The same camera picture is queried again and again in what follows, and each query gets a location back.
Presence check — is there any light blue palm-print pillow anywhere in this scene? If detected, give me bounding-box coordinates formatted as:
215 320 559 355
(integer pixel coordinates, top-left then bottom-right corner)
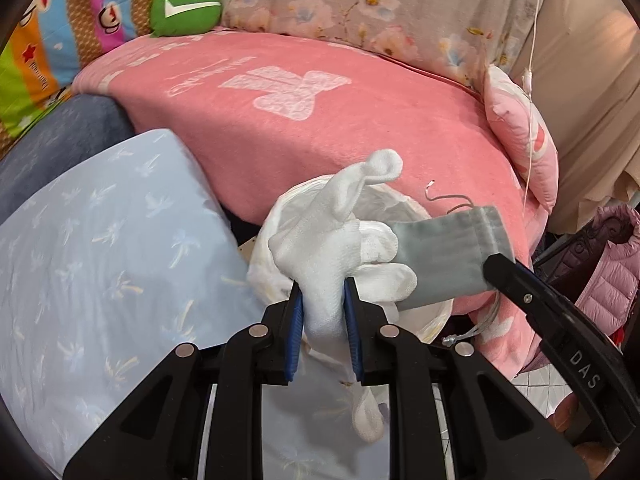
0 129 396 480

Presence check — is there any grey velvet drawstring pouch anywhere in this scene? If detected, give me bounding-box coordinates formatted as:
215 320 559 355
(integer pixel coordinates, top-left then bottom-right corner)
387 205 516 311

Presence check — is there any blue-grey cushion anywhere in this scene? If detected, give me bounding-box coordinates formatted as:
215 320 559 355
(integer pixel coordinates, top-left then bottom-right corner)
0 94 136 221

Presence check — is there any beige curtain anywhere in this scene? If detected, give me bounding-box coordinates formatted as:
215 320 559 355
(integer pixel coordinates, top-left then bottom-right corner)
495 0 640 236

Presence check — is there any green plush cushion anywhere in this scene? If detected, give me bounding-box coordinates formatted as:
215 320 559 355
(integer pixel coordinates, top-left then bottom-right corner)
150 0 223 38

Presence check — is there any dark patterned cloth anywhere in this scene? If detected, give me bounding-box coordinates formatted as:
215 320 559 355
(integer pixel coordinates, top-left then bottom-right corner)
531 220 608 301

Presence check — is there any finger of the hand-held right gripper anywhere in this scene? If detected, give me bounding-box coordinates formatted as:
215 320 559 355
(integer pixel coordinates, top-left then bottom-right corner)
482 252 577 342

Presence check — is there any pink puffer jacket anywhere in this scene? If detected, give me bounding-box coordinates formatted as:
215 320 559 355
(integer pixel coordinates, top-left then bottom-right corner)
570 204 640 341

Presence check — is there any colourful cartoon striped quilt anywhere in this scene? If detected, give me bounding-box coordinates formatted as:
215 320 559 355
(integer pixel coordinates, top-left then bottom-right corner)
0 0 173 153

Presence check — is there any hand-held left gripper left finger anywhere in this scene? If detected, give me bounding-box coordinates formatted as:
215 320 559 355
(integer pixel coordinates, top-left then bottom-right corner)
64 282 306 480

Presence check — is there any small pink printed pillow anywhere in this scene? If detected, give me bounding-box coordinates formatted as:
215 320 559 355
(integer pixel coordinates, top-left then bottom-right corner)
482 65 560 216

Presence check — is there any pink blanket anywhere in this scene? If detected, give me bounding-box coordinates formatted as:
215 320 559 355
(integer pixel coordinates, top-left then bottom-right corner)
72 30 546 386

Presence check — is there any thin white cable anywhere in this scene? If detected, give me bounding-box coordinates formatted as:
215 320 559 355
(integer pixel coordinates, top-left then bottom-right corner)
520 0 543 221

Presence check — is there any white cotton glove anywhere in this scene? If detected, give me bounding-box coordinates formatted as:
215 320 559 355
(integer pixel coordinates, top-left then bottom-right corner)
268 149 418 443

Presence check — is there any beige floral quilt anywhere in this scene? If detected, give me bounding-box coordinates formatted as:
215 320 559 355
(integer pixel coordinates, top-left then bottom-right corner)
217 0 553 96

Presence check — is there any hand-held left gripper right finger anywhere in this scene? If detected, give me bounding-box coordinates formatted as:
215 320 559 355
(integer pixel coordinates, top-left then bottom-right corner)
344 277 591 480

